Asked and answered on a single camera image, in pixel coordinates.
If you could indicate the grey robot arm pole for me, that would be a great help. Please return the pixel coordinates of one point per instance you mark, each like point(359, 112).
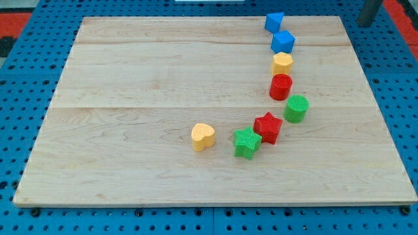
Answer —
point(368, 12)

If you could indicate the yellow hexagon block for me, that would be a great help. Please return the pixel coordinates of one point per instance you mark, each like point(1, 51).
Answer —
point(281, 63)

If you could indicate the yellow heart block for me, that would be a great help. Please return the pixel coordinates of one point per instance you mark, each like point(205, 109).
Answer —
point(203, 136)

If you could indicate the wooden board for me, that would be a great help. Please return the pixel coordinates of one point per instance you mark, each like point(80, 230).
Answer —
point(117, 133)

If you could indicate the green star block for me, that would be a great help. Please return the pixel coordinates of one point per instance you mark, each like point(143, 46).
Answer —
point(246, 142)

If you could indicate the red star block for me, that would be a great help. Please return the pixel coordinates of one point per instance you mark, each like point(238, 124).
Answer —
point(268, 126)

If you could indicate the red cylinder block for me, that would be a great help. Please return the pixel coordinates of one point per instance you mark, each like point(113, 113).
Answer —
point(280, 87)

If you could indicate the green cylinder block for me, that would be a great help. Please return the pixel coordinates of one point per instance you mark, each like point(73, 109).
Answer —
point(296, 108)

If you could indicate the blue cube block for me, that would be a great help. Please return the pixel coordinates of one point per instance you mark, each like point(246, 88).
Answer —
point(282, 41)

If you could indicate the blue triangle block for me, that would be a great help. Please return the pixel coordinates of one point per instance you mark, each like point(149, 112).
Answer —
point(273, 22)

